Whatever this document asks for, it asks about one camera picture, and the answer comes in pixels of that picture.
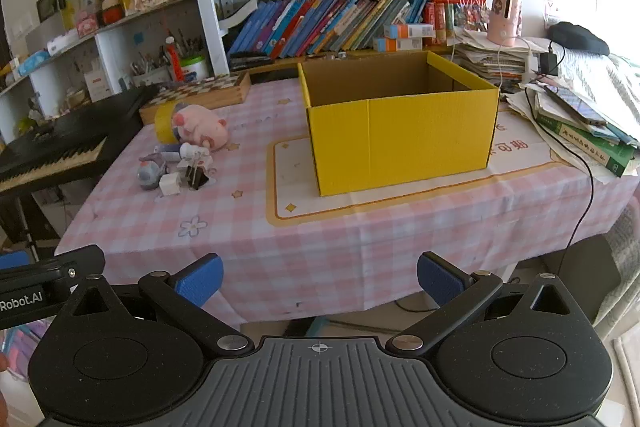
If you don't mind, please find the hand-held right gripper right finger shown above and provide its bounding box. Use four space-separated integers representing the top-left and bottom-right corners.
392 251 588 355

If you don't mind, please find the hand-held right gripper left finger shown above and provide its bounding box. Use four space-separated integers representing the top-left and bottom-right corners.
50 253 254 355

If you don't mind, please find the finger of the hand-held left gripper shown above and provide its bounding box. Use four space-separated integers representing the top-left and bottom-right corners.
0 250 32 275

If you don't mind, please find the white charger plug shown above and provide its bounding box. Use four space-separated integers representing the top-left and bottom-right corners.
159 173 187 198

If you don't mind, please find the black binder clip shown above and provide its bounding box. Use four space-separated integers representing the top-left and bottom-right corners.
177 159 216 191

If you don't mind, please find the grey blue toy figure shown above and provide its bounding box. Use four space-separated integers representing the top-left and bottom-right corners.
137 158 169 191

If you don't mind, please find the small spray bottle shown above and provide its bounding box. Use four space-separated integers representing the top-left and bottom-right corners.
150 142 213 165

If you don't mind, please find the yellow cardboard box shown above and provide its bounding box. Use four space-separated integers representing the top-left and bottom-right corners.
297 50 501 198

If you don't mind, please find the pink plush pig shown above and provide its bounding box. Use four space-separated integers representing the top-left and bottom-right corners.
171 103 230 151

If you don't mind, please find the yellow tape roll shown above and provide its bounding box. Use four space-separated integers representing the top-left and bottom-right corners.
154 102 188 144

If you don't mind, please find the white desk mat yellow border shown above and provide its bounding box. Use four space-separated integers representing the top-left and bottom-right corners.
265 112 596 228

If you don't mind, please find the black piano keyboard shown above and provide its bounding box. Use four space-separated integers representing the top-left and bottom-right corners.
0 84 161 198

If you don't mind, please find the wooden chessboard box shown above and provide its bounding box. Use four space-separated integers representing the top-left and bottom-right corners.
139 72 252 125

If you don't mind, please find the thick green book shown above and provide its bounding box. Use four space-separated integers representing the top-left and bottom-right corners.
535 92 639 178

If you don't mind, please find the white jar green lid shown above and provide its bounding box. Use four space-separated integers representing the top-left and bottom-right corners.
179 55 210 82

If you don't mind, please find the red glue bottle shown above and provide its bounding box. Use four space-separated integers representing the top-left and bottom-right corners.
165 36 181 82

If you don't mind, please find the black stapler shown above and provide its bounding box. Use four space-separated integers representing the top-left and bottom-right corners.
229 53 273 72

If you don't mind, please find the stack of papers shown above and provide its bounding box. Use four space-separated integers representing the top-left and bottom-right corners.
452 29 551 88

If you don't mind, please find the orange and white carton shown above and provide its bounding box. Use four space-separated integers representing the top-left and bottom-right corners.
384 24 436 39
374 37 424 52

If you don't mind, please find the pink desk gadget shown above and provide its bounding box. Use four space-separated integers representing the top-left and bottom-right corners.
487 0 523 48

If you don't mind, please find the white bookshelf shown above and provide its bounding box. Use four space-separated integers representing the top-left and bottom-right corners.
0 0 513 142

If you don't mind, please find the black cap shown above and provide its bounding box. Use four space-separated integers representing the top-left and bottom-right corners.
547 22 611 56

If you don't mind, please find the row of colourful books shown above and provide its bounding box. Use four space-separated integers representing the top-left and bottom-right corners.
227 0 432 60

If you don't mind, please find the black cable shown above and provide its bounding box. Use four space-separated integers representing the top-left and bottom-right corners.
522 39 597 258

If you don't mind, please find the white cable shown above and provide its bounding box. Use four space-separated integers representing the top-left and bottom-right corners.
425 0 507 84

